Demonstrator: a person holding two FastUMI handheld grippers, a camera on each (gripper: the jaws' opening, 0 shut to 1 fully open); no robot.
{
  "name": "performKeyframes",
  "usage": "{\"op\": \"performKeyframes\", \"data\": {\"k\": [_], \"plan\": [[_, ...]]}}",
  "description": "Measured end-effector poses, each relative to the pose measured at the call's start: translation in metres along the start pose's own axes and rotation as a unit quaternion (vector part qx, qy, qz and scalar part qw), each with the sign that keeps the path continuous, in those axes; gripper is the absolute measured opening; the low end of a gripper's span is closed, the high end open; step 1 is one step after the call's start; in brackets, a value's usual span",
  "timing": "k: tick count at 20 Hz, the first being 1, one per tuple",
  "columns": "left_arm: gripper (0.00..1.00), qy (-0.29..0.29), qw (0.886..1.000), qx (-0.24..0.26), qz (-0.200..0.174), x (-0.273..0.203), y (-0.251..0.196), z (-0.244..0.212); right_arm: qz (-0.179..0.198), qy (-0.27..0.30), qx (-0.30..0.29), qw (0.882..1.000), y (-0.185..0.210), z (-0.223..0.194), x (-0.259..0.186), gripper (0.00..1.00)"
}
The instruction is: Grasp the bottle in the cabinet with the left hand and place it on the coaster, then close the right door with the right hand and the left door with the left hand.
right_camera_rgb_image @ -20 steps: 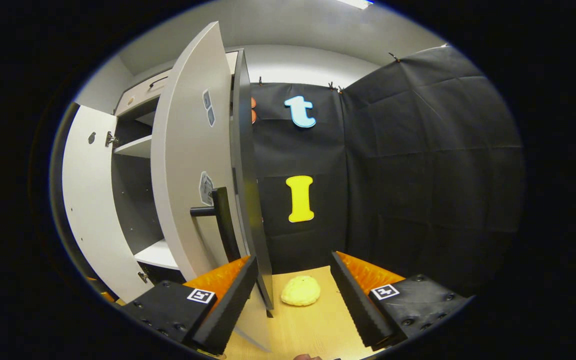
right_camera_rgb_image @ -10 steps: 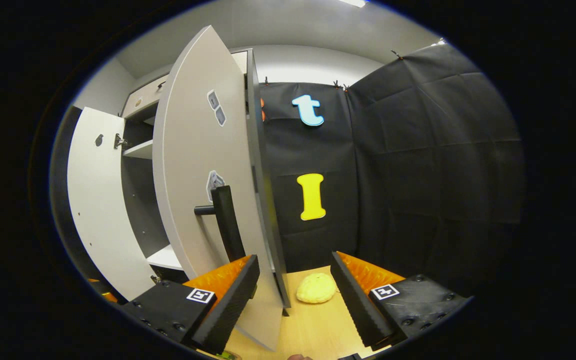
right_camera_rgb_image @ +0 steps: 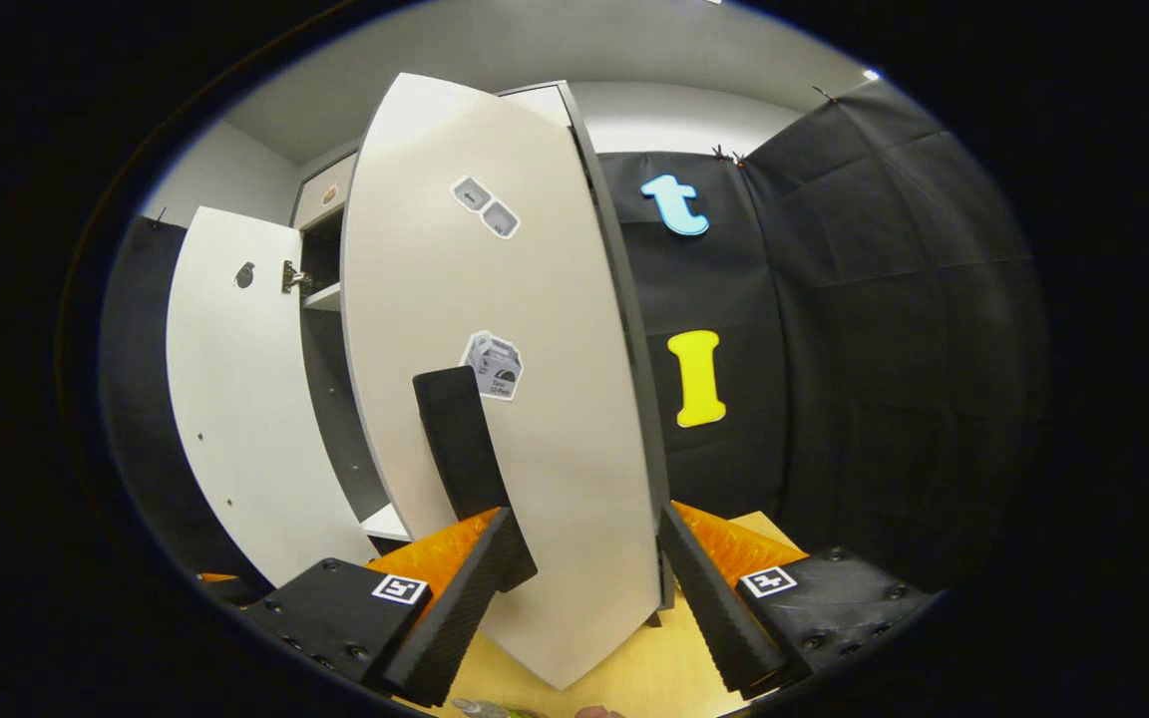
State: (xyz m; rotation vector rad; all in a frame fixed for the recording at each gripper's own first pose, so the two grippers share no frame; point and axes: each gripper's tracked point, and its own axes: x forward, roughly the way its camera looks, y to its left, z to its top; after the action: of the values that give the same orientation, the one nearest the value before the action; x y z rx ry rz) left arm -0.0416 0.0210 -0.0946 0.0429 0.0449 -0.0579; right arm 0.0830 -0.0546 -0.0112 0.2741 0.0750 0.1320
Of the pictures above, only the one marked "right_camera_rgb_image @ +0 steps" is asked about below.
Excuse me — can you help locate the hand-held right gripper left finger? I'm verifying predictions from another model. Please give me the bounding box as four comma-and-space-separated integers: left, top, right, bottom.
240, 507, 518, 709

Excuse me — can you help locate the beige cabinet drawer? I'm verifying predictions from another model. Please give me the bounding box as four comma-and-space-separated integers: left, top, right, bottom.
292, 153, 358, 230

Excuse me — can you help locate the black backdrop cloth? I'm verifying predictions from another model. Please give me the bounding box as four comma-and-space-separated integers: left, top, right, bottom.
599, 80, 1052, 594
101, 214, 276, 599

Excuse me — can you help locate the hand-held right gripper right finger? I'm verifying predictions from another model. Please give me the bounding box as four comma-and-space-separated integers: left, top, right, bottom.
656, 501, 938, 699

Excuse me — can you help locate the white cabinet door bar handle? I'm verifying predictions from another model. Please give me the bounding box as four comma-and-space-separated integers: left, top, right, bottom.
166, 206, 381, 589

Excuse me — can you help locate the white and grey cabinet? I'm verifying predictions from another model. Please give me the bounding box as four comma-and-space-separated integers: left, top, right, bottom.
290, 80, 677, 627

